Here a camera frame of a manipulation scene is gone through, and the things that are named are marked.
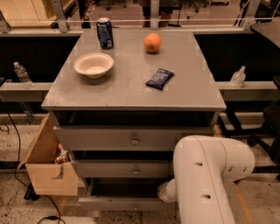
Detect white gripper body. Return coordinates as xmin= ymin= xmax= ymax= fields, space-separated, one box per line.
xmin=157 ymin=181 xmax=177 ymax=203

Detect grey bottom drawer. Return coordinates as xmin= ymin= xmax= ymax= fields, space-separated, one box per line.
xmin=79 ymin=178 xmax=177 ymax=211

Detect grey drawer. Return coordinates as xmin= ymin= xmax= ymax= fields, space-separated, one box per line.
xmin=53 ymin=126 xmax=214 ymax=151
xmin=79 ymin=178 xmax=177 ymax=211
xmin=72 ymin=160 xmax=173 ymax=178

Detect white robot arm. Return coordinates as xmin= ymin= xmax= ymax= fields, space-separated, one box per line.
xmin=157 ymin=136 xmax=256 ymax=224

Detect grey top drawer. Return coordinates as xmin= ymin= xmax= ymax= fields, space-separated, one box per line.
xmin=53 ymin=126 xmax=214 ymax=151

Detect grey middle drawer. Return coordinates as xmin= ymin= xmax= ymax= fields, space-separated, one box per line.
xmin=72 ymin=160 xmax=173 ymax=178

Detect grey drawer cabinet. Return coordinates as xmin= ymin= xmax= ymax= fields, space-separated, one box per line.
xmin=40 ymin=28 xmax=227 ymax=212

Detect items inside cardboard box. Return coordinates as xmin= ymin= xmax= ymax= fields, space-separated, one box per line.
xmin=53 ymin=143 xmax=71 ymax=164

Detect black office chair base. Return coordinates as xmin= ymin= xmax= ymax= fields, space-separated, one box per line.
xmin=218 ymin=102 xmax=280 ymax=180

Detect dark blue snack bag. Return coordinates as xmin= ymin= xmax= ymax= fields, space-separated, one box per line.
xmin=145 ymin=68 xmax=174 ymax=90

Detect cardboard box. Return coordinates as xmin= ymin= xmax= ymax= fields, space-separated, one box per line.
xmin=17 ymin=115 xmax=79 ymax=196

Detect clear sanitizer pump bottle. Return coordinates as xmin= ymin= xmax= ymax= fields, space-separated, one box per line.
xmin=230 ymin=66 xmax=246 ymax=88

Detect white paper bowl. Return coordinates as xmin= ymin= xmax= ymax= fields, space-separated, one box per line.
xmin=73 ymin=52 xmax=114 ymax=79

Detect orange fruit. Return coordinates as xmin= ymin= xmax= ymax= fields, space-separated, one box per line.
xmin=143 ymin=33 xmax=161 ymax=53

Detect blue soda can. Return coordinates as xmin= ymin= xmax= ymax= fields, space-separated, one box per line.
xmin=96 ymin=17 xmax=114 ymax=49

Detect clear water bottle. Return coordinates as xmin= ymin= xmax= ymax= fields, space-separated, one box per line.
xmin=13 ymin=62 xmax=33 ymax=89

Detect black floor cable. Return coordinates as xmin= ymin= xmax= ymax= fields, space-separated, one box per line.
xmin=6 ymin=113 xmax=67 ymax=224

